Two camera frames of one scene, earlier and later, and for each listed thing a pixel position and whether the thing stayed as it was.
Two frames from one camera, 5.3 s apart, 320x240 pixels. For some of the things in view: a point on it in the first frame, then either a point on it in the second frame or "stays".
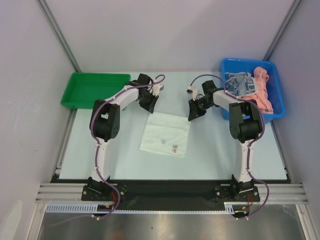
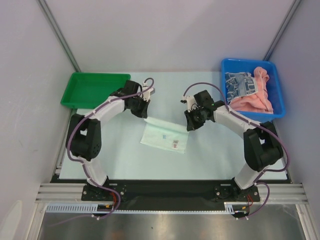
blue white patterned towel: x=240 y=84 stays
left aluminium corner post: x=50 y=18 stays
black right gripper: x=196 y=107 → x=191 y=122
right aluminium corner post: x=286 y=21 stays
